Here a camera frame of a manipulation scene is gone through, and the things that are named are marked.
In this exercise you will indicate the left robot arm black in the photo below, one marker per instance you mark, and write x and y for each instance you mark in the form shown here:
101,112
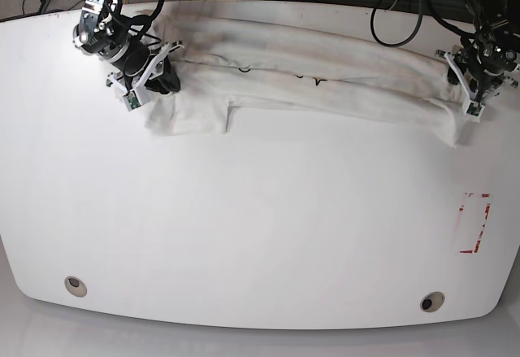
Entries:
498,22

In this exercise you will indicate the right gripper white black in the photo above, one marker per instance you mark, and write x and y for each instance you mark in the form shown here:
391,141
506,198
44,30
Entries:
144,70

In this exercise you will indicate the left table cable grommet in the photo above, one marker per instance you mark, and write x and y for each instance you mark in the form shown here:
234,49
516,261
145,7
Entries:
75,286

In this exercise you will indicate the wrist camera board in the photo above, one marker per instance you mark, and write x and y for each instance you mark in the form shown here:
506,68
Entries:
131,101
473,111

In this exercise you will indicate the table cable grommet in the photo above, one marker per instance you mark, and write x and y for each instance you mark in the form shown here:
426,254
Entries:
75,286
432,302

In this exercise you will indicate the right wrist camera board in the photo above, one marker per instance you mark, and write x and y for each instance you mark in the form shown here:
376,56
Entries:
131,101

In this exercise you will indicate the red tape rectangle marking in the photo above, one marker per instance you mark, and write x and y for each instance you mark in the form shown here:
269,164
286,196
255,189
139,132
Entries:
472,217

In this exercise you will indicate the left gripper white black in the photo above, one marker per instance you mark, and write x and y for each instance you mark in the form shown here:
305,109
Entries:
481,71

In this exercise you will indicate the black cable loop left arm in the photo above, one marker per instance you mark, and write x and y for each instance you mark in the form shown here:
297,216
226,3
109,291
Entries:
391,22

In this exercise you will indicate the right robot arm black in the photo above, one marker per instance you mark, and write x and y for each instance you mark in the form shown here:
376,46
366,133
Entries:
105,32

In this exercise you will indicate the right table cable grommet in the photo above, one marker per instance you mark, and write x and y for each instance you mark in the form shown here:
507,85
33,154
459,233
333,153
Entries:
432,302

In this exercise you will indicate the white T-shirt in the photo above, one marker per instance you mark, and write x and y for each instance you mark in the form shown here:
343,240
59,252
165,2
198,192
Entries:
250,55

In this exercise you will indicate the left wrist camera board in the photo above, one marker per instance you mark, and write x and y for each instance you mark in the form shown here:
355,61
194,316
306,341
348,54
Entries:
473,111

